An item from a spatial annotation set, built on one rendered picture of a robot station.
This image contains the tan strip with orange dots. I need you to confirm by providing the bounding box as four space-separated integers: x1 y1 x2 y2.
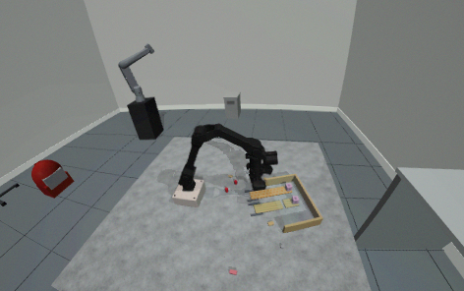
250 189 272 200

